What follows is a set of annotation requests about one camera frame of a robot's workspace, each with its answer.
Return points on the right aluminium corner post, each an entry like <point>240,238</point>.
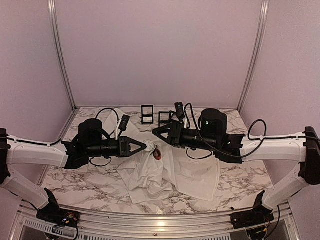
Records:
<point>258,43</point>

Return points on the black display frame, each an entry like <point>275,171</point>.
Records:
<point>147,114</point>
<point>172,116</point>
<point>164,117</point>

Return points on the black display frame left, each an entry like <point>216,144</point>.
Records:
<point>147,114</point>

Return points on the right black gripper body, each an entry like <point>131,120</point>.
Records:
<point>183,141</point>

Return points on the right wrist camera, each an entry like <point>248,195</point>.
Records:
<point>181,114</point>

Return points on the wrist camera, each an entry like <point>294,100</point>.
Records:
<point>181,114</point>
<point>121,126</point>

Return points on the left aluminium corner post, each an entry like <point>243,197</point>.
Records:
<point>59,51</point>

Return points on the red round brooch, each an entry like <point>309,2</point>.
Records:
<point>157,154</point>

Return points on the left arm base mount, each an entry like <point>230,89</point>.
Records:
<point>54,214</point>

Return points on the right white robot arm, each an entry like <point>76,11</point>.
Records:
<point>303,148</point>

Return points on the black display frame right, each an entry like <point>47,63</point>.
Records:
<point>172,116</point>

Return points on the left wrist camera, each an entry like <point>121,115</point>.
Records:
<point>121,126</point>

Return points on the aluminium front rail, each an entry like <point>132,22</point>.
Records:
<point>103,225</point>

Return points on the green round brooch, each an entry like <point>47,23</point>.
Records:
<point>150,146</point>

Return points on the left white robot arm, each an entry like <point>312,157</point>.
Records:
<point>20,151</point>

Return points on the white button shirt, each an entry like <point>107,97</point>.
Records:
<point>147,179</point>

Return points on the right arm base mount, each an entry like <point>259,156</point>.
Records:
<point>257,215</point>

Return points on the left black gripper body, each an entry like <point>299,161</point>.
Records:
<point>122,146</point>

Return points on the black display frame middle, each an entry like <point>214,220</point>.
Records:
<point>164,117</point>

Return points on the aluminium corner post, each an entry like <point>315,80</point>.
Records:
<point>258,43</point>
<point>59,51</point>

